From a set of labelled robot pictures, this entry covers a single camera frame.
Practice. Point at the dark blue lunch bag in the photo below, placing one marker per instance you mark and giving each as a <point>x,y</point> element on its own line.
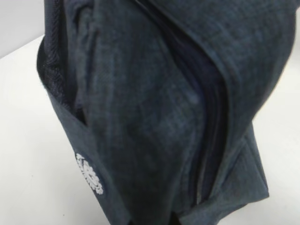
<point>157,99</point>

